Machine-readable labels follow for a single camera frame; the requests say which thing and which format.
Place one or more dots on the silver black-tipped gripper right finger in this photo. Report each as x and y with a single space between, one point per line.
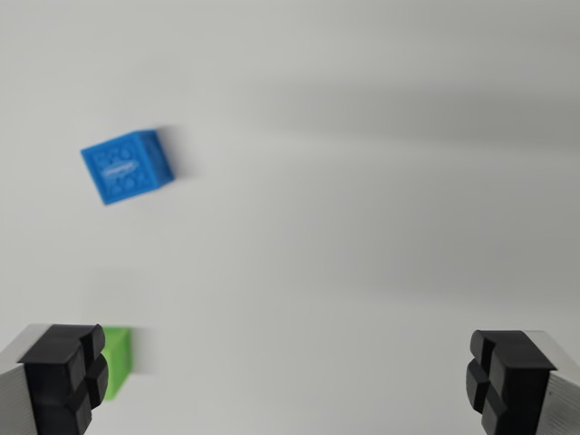
521 385

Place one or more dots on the silver black-tipped gripper left finger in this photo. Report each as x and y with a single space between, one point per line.
50 380

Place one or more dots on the blue textured toy cube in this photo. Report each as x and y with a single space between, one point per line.
124 167

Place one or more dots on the green toy cube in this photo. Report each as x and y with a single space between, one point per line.
118 362

